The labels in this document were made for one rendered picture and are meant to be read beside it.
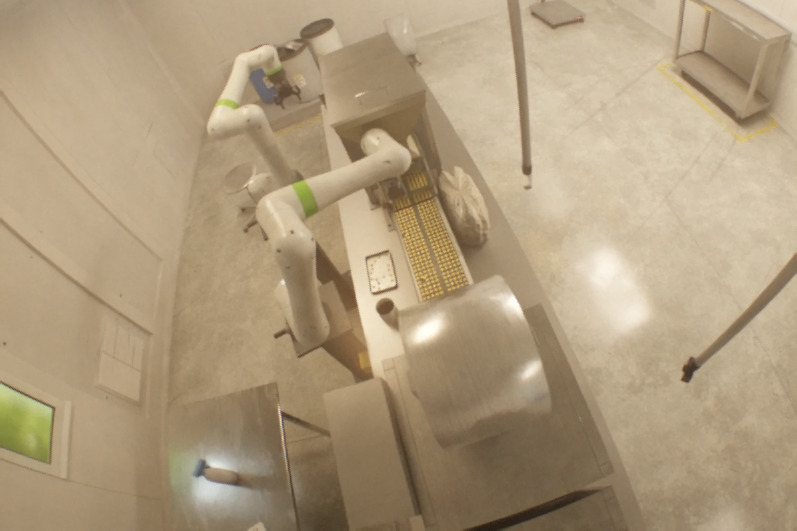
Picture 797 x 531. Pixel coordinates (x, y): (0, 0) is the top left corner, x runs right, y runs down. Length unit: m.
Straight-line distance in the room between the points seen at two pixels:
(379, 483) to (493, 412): 0.37
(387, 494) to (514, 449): 0.29
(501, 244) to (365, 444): 1.13
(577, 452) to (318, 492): 1.83
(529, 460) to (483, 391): 0.35
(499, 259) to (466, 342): 1.15
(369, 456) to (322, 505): 1.59
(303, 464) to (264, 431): 0.72
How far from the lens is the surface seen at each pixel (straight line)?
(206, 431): 2.11
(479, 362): 0.61
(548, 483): 0.94
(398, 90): 1.45
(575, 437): 0.95
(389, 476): 0.92
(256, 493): 1.90
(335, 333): 1.61
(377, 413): 0.95
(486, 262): 1.74
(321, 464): 2.53
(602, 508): 1.04
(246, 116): 1.69
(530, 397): 0.65
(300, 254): 1.08
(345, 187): 1.25
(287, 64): 4.30
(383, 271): 1.82
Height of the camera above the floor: 2.28
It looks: 50 degrees down
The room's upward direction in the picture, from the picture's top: 24 degrees counter-clockwise
